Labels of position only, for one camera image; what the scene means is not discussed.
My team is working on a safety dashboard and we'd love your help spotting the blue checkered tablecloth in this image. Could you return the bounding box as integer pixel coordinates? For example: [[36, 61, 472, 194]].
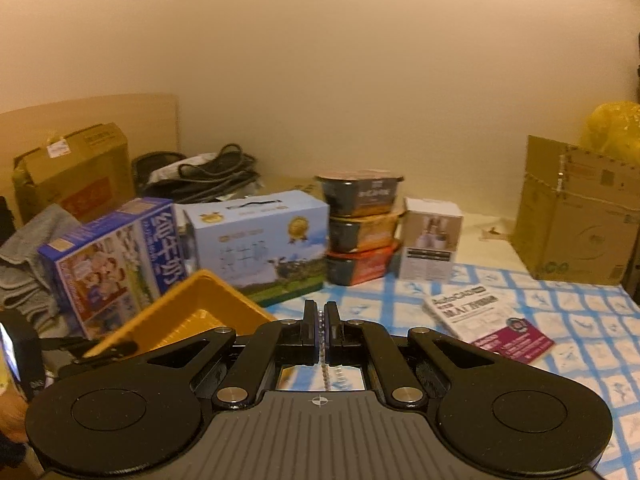
[[270, 260, 640, 480]]

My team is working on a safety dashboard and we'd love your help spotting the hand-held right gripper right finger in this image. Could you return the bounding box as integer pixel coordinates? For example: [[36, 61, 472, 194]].
[[324, 301, 497, 412]]

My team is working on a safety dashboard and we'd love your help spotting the yellow plastic tray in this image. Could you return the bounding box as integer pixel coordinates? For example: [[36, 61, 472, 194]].
[[82, 269, 279, 359]]

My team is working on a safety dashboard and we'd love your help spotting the black bag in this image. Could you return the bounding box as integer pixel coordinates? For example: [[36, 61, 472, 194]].
[[0, 195, 15, 246]]

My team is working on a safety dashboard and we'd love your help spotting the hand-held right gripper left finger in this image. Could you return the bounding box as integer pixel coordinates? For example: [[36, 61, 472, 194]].
[[142, 300, 318, 413]]

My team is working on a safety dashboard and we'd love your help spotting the brown cardboard box red print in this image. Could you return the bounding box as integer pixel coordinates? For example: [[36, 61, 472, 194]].
[[12, 122, 136, 227]]

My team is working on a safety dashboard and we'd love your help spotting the large brown cardboard box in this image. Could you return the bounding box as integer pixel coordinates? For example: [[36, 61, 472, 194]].
[[512, 134, 640, 287]]

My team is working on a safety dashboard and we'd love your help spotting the yellow plastic bag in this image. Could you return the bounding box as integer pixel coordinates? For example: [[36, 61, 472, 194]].
[[578, 101, 640, 167]]

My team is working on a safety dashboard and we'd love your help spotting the red instant noodle bowl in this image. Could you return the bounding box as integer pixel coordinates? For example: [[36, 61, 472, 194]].
[[325, 242, 404, 287]]

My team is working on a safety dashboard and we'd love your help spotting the white and purple book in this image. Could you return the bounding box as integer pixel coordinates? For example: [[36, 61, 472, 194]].
[[423, 285, 556, 365]]

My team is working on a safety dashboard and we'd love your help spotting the clear bead bracelet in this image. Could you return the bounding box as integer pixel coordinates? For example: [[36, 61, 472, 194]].
[[315, 309, 349, 392]]

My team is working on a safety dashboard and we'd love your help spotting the black instant noodle bowl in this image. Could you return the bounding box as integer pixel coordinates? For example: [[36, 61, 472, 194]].
[[314, 169, 406, 219]]

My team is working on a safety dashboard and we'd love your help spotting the light blue milk carton box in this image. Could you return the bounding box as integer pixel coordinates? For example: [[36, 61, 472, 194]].
[[181, 190, 331, 309]]

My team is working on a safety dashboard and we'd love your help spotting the bundle of black cables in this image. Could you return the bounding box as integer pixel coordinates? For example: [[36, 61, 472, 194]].
[[131, 143, 264, 207]]

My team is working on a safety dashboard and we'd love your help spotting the small white product box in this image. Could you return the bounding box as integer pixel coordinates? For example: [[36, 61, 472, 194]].
[[398, 197, 464, 282]]

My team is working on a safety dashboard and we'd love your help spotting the orange instant noodle bowl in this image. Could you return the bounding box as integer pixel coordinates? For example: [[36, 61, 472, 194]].
[[327, 210, 404, 254]]

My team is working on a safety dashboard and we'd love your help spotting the grey cloth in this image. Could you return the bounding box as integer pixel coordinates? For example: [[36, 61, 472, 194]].
[[0, 203, 84, 337]]

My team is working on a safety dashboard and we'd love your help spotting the dark blue milk carton box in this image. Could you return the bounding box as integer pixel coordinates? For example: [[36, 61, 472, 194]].
[[37, 197, 190, 341]]

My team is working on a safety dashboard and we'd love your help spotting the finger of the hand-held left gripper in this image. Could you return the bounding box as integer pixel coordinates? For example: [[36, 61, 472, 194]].
[[56, 360, 101, 380], [42, 337, 139, 357]]

